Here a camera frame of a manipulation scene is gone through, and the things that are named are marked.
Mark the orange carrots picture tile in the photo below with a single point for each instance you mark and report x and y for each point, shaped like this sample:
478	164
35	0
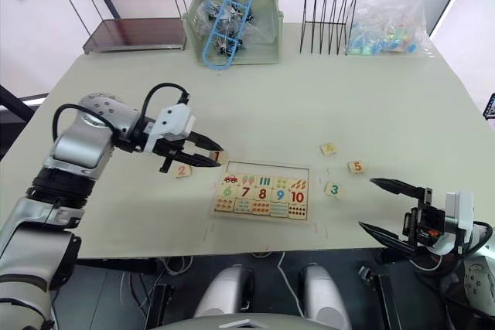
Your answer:
299	183

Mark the wooden number 2 tile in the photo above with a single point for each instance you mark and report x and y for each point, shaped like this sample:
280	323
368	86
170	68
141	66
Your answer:
183	171

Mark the bag of black clips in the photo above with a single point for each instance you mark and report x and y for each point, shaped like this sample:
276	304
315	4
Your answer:
224	42

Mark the wooden number 7 tile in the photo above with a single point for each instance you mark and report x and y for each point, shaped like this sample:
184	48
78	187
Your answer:
245	192

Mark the pale green plastic basket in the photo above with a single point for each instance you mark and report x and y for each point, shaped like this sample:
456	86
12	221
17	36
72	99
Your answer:
267	1

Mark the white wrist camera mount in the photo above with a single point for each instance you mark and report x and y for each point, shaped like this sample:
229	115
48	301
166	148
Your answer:
459	210
176	119

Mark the blue waves picture tile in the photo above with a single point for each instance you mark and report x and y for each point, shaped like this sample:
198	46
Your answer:
278	209

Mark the wooden number 5 tile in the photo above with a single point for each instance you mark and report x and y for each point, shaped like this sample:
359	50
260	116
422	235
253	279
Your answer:
357	167

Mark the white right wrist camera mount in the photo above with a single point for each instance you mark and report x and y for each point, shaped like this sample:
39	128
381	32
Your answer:
459	210

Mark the black slanted metal frame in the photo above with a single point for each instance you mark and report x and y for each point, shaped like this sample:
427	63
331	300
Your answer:
15	104

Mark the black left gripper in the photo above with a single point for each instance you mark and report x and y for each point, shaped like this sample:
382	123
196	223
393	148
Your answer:
170	149

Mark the black table clamp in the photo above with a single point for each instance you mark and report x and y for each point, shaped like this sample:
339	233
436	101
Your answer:
383	291

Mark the blue plastic clip hanger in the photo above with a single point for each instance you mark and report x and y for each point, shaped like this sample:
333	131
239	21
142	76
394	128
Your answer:
210	55

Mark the black dots picture tile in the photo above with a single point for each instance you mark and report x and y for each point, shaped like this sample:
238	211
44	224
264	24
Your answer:
297	211

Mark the ice lolly picture tile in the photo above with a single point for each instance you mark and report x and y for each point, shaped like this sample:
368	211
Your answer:
248	180

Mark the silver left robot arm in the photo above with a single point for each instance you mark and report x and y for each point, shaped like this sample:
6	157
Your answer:
77	144

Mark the wooden number 10 tile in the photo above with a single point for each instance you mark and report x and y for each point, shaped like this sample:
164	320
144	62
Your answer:
298	196

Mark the orange dots picture tile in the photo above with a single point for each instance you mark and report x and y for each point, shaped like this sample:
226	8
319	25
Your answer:
224	205

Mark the wooden number puzzle board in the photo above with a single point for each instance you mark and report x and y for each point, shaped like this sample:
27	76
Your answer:
299	171

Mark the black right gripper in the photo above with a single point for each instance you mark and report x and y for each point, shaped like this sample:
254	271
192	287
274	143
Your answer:
427	222

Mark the wooden number 9 tile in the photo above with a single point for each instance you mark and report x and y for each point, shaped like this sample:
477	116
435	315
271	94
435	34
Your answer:
280	195

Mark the red dots picture tile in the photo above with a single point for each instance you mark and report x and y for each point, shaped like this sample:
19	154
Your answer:
260	208

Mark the silver rounded robot leg shell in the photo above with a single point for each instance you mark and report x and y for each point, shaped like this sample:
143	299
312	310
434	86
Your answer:
222	291
323	295

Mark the metal two-tier shelf rack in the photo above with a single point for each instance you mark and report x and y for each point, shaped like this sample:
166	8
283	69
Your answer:
127	32

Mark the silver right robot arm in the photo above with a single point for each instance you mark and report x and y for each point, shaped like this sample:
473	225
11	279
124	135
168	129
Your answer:
479	281

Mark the wooden number 3 tile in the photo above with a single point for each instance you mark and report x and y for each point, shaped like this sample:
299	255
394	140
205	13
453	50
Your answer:
333	190

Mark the wooden number 4 tile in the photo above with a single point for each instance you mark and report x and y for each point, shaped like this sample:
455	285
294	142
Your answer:
328	150

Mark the grey robot torso edge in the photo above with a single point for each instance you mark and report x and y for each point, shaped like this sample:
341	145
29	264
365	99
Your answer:
239	325

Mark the clear bag of colourful blocks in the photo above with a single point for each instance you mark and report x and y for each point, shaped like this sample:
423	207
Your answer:
390	24

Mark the wooden number 8 tile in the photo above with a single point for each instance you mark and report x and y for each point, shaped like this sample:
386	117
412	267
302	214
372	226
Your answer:
263	194

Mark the blue shapes picture tile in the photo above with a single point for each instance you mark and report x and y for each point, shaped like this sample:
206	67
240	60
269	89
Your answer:
242	206

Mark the wooden number 6 tile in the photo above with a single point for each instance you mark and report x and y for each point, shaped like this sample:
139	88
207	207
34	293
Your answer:
227	192

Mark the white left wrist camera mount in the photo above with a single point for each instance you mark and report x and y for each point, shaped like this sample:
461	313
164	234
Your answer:
176	119

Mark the wooden number 1 tile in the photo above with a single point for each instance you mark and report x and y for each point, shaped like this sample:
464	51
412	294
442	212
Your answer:
218	157

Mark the green bars picture tile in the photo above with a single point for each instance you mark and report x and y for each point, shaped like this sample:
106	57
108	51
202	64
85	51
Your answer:
265	181

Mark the red car picture tile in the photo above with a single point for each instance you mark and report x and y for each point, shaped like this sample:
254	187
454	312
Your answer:
231	179

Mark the four fruits picture tile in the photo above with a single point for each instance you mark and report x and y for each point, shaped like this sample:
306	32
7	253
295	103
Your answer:
282	182

